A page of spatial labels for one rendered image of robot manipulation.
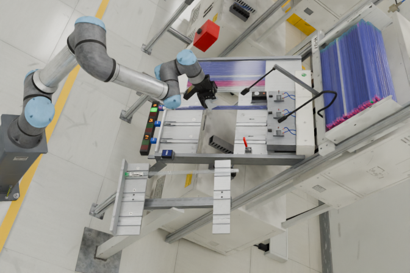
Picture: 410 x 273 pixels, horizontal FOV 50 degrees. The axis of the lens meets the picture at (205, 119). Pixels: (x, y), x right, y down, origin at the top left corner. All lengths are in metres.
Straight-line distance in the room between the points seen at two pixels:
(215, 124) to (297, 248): 1.45
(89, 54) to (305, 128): 1.02
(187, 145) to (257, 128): 0.36
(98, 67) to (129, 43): 1.90
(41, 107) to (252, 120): 0.99
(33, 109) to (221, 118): 1.21
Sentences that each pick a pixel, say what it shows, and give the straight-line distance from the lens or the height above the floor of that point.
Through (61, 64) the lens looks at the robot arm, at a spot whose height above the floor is 0.97.
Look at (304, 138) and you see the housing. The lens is 2.03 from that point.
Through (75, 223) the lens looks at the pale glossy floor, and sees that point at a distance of 2.65.
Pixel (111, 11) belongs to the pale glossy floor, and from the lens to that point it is 3.66.
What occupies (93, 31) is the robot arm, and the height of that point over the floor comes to 1.19.
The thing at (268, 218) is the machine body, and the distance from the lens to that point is 2.61.
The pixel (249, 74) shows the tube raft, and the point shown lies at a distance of 2.41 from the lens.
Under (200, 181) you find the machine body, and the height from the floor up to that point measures 0.62.
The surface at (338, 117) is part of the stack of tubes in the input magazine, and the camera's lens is 1.92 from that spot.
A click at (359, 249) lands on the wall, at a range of 3.64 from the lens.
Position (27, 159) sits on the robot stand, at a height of 0.44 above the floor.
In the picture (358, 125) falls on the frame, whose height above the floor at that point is 1.53.
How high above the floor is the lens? 2.35
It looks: 42 degrees down
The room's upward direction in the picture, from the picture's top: 51 degrees clockwise
